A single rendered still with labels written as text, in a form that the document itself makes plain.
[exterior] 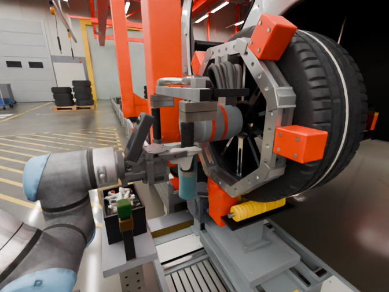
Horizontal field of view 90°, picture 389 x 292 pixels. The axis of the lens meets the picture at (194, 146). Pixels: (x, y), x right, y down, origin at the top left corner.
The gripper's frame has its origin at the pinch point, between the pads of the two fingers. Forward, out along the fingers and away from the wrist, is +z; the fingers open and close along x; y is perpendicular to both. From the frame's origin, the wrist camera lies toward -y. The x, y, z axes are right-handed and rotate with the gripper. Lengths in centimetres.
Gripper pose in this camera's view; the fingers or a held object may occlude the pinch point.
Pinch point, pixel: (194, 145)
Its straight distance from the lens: 53.0
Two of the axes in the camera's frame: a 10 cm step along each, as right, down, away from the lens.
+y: 0.0, 9.5, 3.1
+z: 9.1, -1.3, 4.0
